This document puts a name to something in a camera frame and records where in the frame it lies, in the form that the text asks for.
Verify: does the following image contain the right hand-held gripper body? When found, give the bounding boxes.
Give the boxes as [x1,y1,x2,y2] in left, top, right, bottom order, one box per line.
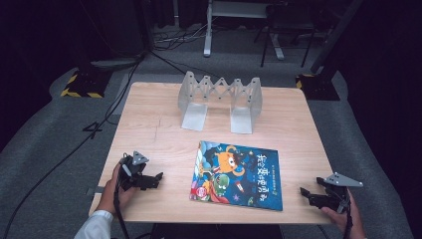
[322,171,363,213]

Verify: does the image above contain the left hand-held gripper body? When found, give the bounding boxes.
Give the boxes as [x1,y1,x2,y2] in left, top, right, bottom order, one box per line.
[118,150,150,192]

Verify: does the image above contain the blue cartoon picture book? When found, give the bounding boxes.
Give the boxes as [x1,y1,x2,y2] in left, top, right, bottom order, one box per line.
[188,139,284,212]

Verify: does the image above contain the translucent expandable book rack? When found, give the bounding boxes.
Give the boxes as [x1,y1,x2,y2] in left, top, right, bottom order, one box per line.
[177,70,264,135]

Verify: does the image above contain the person's right hand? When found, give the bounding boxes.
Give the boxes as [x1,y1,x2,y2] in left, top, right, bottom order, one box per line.
[320,188,367,239]

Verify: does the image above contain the person's left hand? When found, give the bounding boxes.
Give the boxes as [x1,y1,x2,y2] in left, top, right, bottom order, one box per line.
[96,162,137,215]

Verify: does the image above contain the grey stand base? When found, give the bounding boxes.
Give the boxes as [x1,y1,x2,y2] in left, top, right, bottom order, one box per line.
[90,57,142,70]

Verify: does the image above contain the dark grey slanted metal beam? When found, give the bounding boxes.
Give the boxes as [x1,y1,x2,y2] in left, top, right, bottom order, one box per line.
[310,0,364,75]

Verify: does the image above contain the black metal chair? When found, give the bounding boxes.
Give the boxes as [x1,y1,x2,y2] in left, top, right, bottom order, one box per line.
[253,2,317,69]

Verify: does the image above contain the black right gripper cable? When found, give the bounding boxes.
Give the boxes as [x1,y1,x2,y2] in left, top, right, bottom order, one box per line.
[342,205,354,239]

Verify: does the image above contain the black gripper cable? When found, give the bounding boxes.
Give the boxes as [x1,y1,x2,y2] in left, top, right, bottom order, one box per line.
[112,183,131,239]
[342,205,354,239]

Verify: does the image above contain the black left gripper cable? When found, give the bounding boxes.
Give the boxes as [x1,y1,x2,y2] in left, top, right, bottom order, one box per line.
[112,183,131,239]

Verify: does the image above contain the long black floor cable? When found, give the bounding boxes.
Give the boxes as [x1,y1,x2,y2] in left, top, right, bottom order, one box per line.
[1,54,144,235]

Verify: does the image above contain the black yellow striped base plate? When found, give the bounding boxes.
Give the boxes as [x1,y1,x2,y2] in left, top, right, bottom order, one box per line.
[60,69,112,100]
[296,73,341,102]

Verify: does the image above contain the bundle of floor cables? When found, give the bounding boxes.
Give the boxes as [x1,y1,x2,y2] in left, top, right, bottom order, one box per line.
[152,21,209,52]

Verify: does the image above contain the white desk frame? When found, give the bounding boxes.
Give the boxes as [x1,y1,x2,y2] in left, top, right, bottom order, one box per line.
[202,0,287,61]

